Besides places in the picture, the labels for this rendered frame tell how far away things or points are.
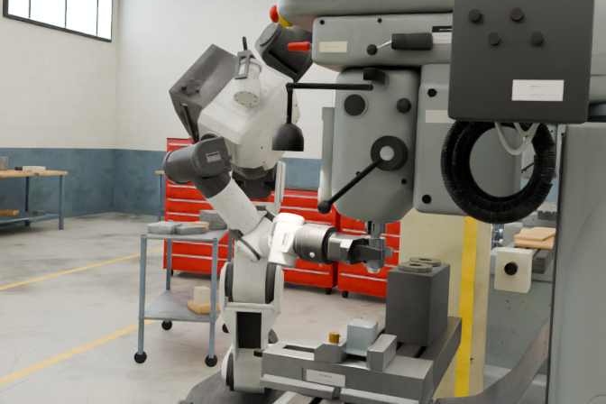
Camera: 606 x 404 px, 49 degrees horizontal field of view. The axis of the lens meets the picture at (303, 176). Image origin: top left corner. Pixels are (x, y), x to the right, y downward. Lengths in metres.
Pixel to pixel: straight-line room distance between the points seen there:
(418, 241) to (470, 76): 2.21
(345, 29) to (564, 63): 0.49
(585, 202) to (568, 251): 0.09
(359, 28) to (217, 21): 10.74
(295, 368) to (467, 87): 0.71
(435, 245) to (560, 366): 1.97
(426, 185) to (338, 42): 0.34
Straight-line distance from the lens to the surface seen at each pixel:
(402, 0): 1.34
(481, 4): 1.06
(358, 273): 6.28
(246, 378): 2.31
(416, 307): 1.79
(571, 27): 1.05
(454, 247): 3.18
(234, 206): 1.77
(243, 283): 2.11
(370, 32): 1.35
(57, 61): 11.87
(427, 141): 1.30
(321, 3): 1.38
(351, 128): 1.36
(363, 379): 1.40
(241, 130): 1.74
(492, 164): 1.29
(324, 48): 1.37
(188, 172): 1.73
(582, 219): 1.24
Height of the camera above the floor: 1.47
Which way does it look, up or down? 3 degrees down
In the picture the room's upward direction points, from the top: 2 degrees clockwise
